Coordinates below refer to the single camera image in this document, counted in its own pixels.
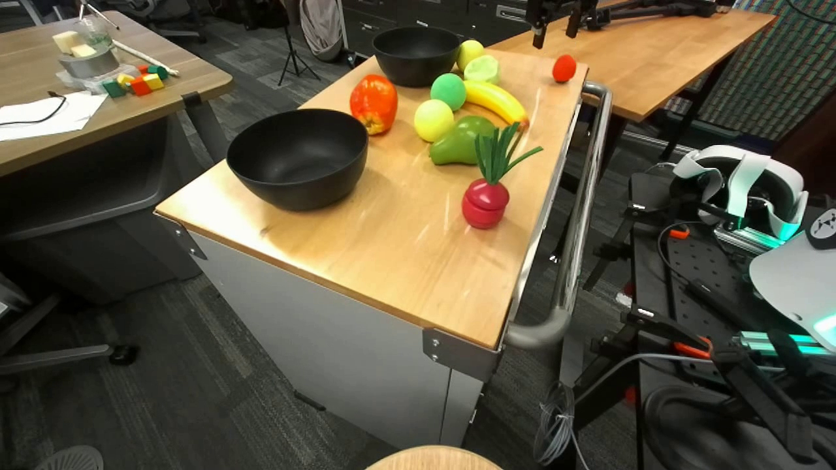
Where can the white paper sheet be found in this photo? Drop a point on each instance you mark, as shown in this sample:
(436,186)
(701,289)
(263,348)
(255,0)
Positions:
(54,118)

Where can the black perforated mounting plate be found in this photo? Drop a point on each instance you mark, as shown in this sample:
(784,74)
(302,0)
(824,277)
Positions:
(715,277)

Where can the pale yellow-green plastic fruit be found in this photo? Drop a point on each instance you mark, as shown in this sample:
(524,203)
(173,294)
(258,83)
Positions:
(485,68)

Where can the black plastic bowl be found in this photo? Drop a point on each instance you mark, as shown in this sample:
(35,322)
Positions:
(297,161)
(417,57)

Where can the coloured toy blocks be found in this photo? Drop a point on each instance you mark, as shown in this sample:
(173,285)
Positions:
(135,79)

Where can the wooden top tool cart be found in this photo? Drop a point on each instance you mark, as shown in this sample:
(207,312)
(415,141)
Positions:
(349,348)

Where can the red plastic tomato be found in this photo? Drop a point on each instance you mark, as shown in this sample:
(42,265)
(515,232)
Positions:
(566,68)

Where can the black articulated stand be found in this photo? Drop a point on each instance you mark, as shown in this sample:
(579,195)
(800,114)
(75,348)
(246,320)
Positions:
(663,12)

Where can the dark mesh office chair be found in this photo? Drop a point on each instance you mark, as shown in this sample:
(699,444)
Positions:
(88,192)

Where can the yellow plastic lemon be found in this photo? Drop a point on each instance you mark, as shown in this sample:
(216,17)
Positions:
(471,50)

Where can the dark green mesh panel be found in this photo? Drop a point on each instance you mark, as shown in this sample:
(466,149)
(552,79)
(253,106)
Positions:
(775,79)

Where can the white thin stick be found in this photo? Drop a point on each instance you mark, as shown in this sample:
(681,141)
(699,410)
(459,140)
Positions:
(144,57)

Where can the yellow round plastic fruit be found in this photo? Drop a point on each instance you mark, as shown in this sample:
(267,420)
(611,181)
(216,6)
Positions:
(436,118)

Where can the pale grey rounded cover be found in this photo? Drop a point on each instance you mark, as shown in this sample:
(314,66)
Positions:
(797,277)

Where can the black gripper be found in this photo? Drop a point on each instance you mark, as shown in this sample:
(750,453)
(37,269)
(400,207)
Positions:
(558,6)

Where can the black tripod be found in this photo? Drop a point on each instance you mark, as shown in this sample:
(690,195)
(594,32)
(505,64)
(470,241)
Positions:
(291,41)

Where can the green apple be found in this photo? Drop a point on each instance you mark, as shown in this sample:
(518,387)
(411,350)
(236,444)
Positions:
(459,145)

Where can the long wooden desk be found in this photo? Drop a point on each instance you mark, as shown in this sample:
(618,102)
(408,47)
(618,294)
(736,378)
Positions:
(663,62)

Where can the round wooden stool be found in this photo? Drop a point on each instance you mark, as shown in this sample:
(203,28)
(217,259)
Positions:
(436,457)

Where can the black clamp with orange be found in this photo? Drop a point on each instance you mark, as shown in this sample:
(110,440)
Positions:
(663,336)

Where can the black round controller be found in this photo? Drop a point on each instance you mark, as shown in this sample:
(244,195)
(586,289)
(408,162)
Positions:
(824,228)

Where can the yellow plastic banana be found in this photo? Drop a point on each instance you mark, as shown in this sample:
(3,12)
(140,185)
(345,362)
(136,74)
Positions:
(501,102)

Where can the red radish with green leaves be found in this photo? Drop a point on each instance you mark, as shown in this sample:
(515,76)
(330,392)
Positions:
(485,203)

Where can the clear plastic container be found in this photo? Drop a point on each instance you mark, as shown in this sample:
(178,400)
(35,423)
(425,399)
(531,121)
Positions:
(82,47)

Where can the black equipment case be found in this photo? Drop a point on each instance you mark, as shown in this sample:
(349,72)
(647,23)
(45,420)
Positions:
(436,13)

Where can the orange plastic bell pepper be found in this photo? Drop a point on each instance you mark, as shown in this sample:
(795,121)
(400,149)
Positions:
(374,102)

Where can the white VR headset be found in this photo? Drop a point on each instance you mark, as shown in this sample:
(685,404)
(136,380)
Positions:
(740,186)

